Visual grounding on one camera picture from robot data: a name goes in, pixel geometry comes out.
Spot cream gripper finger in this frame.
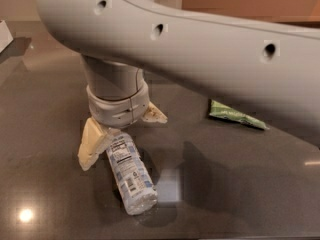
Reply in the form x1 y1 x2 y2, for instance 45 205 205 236
142 102 168 124
78 117 120 171

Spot blue label plastic water bottle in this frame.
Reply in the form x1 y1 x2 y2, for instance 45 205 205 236
106 132 158 215

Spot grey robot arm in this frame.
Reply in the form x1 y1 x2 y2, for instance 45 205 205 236
37 0 320 145

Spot green chips bag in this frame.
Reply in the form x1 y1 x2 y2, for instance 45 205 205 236
209 100 268 130

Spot white box at table edge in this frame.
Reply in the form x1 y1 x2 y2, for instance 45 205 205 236
0 20 13 53

